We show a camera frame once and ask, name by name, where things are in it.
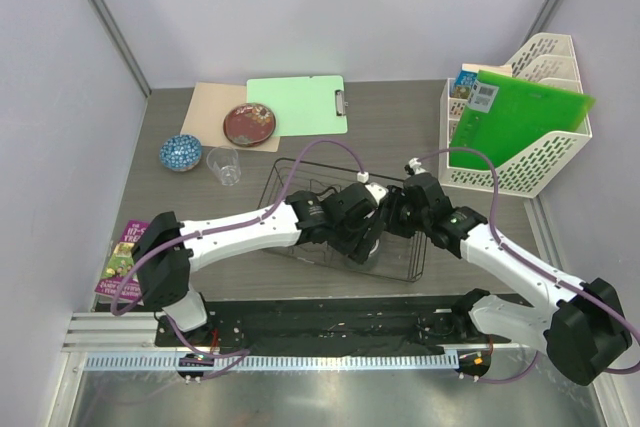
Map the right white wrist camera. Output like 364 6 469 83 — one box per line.
404 158 426 176

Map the white file organizer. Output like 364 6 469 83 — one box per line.
438 33 595 198

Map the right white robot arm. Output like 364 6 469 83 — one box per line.
381 172 632 386

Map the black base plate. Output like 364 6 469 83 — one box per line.
154 294 511 356

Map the black wire dish rack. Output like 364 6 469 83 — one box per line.
265 161 427 283

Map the white slotted cable duct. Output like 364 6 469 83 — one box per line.
84 350 459 372

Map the blue patterned bowl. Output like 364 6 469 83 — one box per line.
159 134 202 172

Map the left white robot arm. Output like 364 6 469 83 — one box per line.
132 182 389 346

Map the green plastic folder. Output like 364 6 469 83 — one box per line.
449 70 595 170

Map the grey ceramic mug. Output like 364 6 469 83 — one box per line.
344 240 380 272

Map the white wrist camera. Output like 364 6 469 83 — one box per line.
356 172 389 206
404 158 426 176

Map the red floral plate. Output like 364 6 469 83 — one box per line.
222 102 279 148

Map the green clipboard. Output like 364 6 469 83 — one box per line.
246 75 348 137

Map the clear glass tumbler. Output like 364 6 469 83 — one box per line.
206 147 241 186

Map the blue booklet in organizer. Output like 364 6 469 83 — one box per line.
450 63 480 100

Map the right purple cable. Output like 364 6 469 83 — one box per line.
417 148 640 383

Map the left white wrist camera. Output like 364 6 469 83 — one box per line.
356 172 389 206

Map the purple treehouse book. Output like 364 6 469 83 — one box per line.
94 220 149 297

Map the beige folder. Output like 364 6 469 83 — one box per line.
181 82 280 153

